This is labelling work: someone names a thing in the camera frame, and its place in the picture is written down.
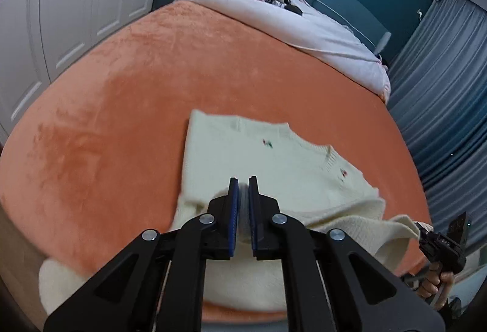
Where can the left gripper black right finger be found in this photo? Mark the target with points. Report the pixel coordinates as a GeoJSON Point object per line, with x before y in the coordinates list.
{"type": "Point", "coordinates": [331, 283]}

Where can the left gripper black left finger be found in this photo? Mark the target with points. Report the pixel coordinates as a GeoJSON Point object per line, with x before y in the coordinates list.
{"type": "Point", "coordinates": [156, 282]}

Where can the cream knit sweater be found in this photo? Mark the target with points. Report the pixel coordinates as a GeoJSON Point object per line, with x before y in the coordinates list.
{"type": "Point", "coordinates": [311, 183]}

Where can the right hand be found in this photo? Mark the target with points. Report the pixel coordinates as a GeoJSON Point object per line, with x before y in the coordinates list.
{"type": "Point", "coordinates": [436, 284]}

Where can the orange plush blanket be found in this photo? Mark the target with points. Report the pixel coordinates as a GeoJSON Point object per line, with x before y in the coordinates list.
{"type": "Point", "coordinates": [97, 157]}

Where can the grey blue curtain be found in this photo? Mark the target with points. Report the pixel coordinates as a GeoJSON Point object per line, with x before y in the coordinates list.
{"type": "Point", "coordinates": [438, 101]}

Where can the white duvet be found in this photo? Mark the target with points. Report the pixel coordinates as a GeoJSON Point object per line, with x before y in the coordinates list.
{"type": "Point", "coordinates": [313, 33]}

